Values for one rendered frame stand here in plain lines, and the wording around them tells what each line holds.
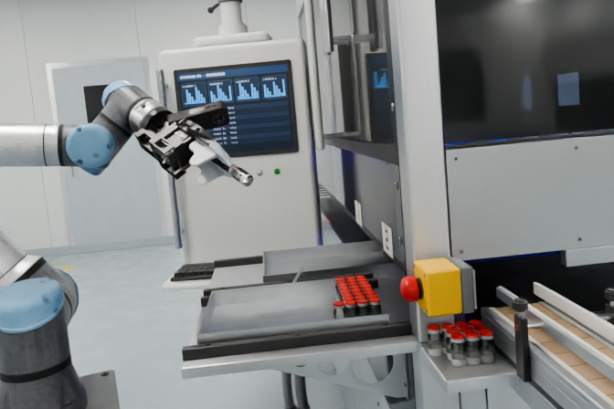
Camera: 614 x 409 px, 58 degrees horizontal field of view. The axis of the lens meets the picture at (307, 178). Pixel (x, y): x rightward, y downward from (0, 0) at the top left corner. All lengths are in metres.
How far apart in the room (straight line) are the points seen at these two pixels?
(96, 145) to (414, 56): 0.55
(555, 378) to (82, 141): 0.79
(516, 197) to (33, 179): 6.34
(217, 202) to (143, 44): 4.83
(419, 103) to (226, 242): 1.18
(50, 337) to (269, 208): 1.02
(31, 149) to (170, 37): 5.62
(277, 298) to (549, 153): 0.64
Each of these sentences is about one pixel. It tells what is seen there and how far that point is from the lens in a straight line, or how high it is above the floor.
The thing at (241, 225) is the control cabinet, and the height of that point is 0.93.
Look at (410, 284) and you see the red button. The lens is 0.88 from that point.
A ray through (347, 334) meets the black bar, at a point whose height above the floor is 0.89.
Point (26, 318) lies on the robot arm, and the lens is 1.06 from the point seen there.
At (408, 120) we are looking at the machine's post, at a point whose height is 1.26.
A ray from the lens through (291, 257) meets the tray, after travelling 1.59.
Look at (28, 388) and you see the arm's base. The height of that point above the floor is 0.86.
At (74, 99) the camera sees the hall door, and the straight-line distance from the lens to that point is 6.78.
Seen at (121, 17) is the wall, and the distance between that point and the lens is 6.74.
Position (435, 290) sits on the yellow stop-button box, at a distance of 0.87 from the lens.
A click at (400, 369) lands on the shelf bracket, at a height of 0.79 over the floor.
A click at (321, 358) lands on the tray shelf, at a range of 0.98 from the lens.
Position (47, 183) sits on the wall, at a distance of 6.92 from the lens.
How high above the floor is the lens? 1.27
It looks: 6 degrees down
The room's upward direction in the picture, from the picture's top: 5 degrees counter-clockwise
